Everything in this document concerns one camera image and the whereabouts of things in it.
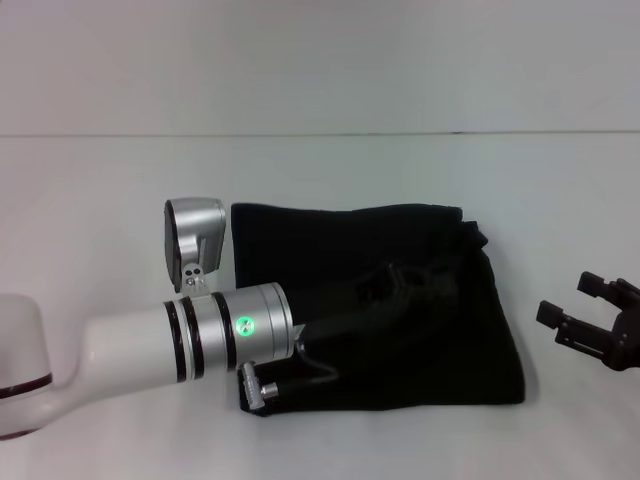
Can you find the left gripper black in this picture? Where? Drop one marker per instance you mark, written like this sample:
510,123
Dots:
350,315

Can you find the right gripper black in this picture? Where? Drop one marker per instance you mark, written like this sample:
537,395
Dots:
627,335

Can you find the black shirt with FREE print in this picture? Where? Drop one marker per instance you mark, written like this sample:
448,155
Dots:
450,325

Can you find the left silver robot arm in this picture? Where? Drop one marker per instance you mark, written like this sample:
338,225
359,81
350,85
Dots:
150,345

